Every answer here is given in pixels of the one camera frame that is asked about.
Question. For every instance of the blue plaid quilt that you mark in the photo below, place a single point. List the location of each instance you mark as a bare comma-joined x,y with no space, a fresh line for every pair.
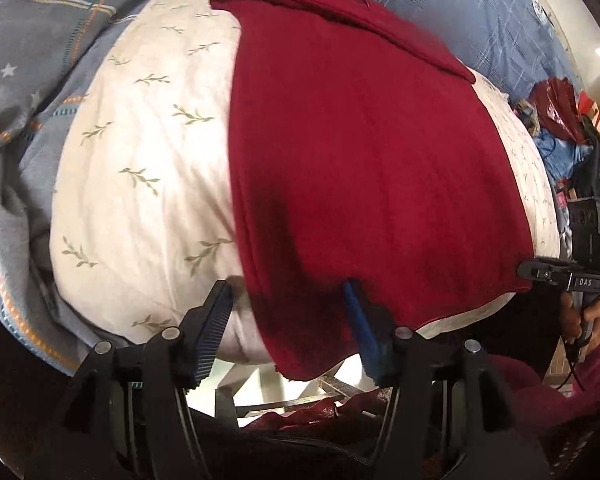
455,5

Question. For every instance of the blue plastic bag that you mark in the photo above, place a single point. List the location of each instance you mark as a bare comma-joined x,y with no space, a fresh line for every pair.
555,152

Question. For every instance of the grey star-print blanket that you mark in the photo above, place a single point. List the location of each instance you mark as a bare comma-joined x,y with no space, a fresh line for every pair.
25,110

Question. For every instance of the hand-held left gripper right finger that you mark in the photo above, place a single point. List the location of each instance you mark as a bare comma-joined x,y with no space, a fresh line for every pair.
362,327

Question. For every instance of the person's right forearm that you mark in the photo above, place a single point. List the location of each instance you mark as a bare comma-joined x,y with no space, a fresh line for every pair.
530,395

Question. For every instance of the cream leaf-print pillow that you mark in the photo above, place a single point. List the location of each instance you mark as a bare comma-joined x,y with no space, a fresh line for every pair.
145,185

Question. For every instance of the red plastic bag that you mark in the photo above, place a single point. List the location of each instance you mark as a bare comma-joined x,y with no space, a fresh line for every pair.
555,105

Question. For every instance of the metal frame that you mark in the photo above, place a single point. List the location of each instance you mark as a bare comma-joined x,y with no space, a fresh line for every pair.
290,400

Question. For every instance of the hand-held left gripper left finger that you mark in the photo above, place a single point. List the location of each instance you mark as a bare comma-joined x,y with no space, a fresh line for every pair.
215,320

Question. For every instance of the dark red garment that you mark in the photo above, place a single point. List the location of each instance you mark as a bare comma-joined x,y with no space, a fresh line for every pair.
370,160

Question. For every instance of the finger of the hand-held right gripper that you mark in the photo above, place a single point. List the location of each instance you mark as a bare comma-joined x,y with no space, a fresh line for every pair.
545,269

